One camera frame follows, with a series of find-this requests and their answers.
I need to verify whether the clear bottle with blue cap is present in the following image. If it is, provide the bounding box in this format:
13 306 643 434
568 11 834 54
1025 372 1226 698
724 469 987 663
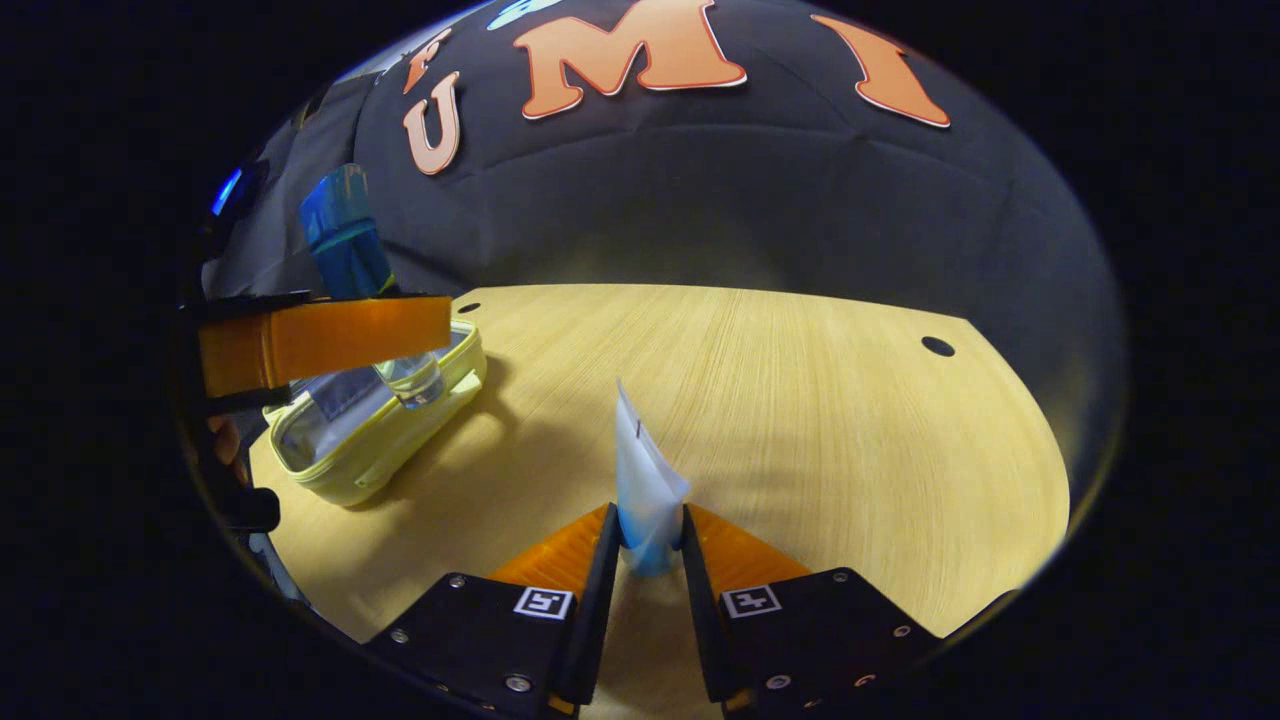
299 163 447 410

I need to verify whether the black backdrop cloth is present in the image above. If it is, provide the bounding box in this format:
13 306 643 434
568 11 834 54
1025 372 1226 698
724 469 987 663
200 0 1129 451

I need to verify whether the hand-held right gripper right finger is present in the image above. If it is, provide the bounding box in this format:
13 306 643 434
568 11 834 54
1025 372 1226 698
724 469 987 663
682 503 941 713

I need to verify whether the pale yellow suitcase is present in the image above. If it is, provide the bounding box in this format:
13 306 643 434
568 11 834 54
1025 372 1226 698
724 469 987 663
265 320 489 508

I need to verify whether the white and blue tube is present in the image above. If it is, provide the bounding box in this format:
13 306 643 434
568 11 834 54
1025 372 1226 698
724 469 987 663
613 379 693 579

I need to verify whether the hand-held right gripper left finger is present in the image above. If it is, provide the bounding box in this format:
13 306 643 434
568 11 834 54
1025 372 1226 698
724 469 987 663
365 503 623 717

